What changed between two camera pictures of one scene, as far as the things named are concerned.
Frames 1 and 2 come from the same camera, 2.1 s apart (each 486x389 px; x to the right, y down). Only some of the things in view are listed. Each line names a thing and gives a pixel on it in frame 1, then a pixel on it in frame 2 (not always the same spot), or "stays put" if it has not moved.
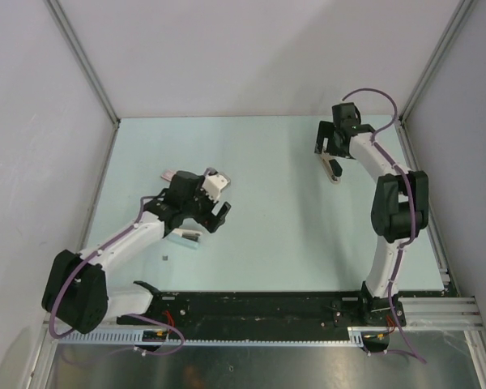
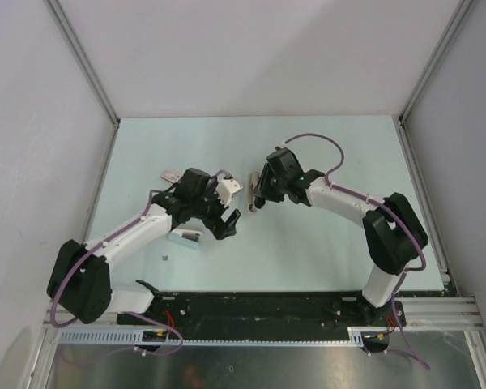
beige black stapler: [333, 168] to [253, 178]
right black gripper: [326, 130] to [263, 190]
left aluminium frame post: [64, 23] stays put
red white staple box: [168, 173] stays put
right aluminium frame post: [449, 34] stays put
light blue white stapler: [185, 237] stays put
